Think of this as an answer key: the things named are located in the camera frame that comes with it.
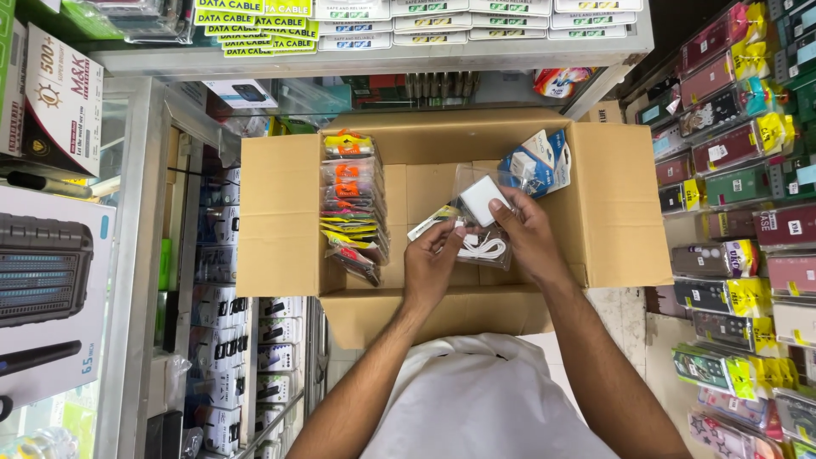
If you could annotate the person's right hand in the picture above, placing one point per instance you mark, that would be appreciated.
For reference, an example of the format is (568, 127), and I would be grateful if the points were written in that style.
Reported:
(532, 245)

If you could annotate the person's left hand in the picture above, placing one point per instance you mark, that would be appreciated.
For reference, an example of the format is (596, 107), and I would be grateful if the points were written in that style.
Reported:
(430, 268)

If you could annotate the clear plastic charger packet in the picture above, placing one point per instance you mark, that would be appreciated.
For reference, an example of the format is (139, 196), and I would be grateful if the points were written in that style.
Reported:
(475, 255)

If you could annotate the white charger adapter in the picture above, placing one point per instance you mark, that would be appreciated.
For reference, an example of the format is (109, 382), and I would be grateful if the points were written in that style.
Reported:
(481, 199)

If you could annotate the large cardboard box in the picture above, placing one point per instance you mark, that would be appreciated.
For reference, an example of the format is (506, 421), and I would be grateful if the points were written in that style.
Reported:
(605, 210)

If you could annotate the blue white charger packet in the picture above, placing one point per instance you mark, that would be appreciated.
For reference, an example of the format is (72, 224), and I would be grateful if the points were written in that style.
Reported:
(532, 162)
(561, 156)

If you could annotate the person's white shirt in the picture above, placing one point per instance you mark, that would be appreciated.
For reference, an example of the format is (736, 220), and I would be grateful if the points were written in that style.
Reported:
(484, 401)

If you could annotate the small brown carton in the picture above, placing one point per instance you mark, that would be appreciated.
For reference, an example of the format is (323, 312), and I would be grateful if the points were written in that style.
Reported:
(602, 113)

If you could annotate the colourful snack packet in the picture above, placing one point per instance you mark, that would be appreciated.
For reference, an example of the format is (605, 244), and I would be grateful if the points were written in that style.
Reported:
(561, 81)

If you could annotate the rack of phone cases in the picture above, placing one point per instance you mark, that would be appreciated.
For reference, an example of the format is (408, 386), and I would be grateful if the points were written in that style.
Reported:
(739, 217)

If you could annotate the glass display counter with boxes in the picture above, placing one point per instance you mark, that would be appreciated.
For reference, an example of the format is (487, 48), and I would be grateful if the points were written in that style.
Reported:
(217, 287)

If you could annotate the white box with phone picture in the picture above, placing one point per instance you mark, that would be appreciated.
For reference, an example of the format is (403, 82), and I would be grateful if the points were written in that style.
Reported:
(242, 93)

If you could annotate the white speaker box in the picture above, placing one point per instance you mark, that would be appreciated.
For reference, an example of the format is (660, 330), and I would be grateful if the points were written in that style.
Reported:
(48, 293)

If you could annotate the white lamp box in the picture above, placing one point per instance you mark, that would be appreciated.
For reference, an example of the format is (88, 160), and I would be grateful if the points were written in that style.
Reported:
(60, 102)

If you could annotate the clear plastic bottle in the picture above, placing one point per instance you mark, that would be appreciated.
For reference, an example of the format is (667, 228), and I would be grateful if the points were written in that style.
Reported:
(38, 445)

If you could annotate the green box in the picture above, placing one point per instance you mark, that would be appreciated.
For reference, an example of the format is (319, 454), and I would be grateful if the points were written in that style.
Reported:
(6, 51)

